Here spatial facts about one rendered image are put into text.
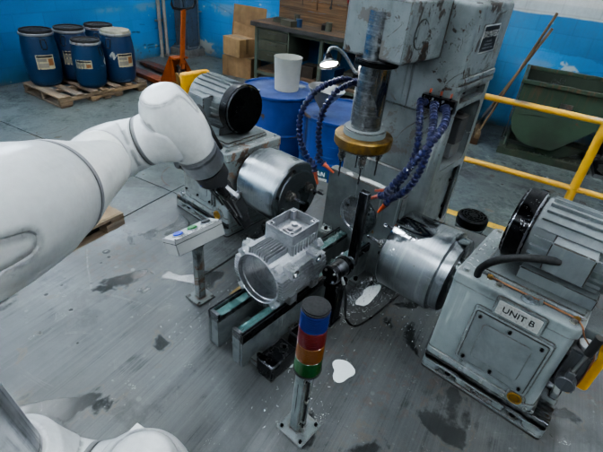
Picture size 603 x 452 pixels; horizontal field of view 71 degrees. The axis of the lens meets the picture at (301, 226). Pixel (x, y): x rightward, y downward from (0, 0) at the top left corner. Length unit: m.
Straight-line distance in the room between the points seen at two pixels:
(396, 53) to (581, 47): 5.14
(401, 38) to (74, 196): 0.96
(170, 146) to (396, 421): 0.87
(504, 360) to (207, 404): 0.75
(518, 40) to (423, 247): 5.21
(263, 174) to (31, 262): 1.19
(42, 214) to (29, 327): 1.15
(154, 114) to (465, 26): 0.89
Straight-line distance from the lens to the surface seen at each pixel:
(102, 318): 1.45
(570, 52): 6.26
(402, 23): 1.19
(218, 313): 1.21
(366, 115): 1.27
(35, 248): 0.35
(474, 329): 1.18
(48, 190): 0.37
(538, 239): 1.09
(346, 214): 1.54
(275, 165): 1.48
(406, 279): 1.23
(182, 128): 0.83
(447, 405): 1.30
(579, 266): 1.06
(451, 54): 1.37
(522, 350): 1.17
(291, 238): 1.13
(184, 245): 1.25
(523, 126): 5.32
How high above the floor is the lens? 1.80
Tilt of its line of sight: 34 degrees down
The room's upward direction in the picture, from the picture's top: 6 degrees clockwise
